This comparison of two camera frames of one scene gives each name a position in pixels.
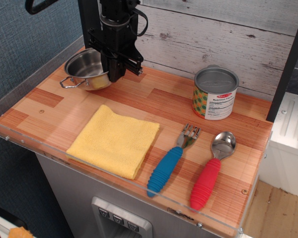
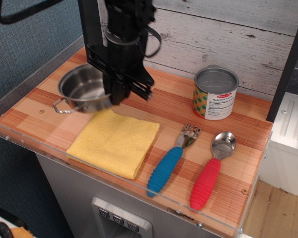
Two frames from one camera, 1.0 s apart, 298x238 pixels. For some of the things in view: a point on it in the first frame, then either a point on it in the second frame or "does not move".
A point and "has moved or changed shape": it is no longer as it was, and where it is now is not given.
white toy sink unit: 284,162 does not move
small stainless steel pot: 85,69 has moved or changed shape
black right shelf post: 289,66 does not move
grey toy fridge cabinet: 94,206 does not move
